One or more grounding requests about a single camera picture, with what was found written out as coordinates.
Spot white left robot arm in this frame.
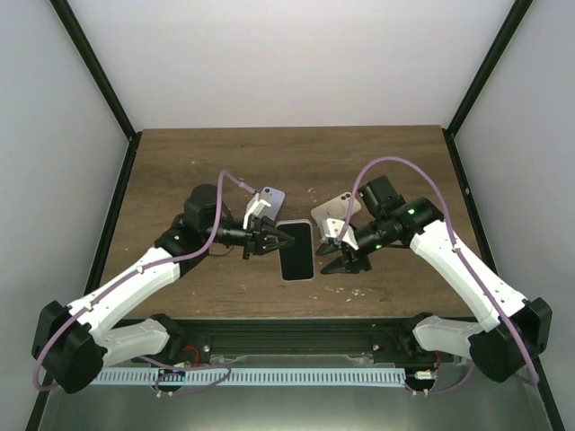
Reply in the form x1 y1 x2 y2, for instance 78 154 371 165
31 184 294 393

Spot black table edge rail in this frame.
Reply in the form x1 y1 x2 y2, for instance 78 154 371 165
442 128 566 431
25 131 143 431

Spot black right frame post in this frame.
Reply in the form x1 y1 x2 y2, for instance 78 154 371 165
446 0 533 136

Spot black left frame post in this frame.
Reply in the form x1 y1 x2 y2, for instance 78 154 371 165
49 0 137 141

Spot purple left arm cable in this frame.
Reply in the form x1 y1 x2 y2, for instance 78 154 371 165
33 169 252 399

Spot beige phone case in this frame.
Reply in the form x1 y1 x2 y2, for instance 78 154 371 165
310 192 361 225

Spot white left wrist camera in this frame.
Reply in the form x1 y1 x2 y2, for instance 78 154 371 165
243 192 271 230

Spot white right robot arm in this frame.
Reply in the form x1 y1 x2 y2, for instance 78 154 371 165
311 176 553 383

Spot lilac phone case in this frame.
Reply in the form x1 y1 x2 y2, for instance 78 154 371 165
260 186 286 219

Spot pink phone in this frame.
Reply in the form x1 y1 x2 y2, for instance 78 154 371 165
277 219 314 282

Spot light blue slotted cable duct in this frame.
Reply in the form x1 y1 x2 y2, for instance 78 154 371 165
93 367 405 388

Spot black left table edge rail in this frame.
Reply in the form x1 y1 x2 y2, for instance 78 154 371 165
25 131 143 431

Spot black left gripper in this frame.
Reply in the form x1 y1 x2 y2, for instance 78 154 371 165
204 215 295 259

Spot black frame post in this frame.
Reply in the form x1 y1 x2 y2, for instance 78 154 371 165
446 0 533 136
49 0 137 141

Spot grey metal front plate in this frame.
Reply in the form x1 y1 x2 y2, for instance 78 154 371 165
39 372 552 430

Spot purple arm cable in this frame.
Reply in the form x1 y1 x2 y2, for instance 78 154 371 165
339 156 540 397
33 169 252 399

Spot black right table edge rail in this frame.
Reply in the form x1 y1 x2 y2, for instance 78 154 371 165
442 128 566 431

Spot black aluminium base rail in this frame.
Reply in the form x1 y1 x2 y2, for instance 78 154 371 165
153 318 453 367

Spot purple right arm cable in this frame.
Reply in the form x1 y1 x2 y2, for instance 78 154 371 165
339 156 540 397

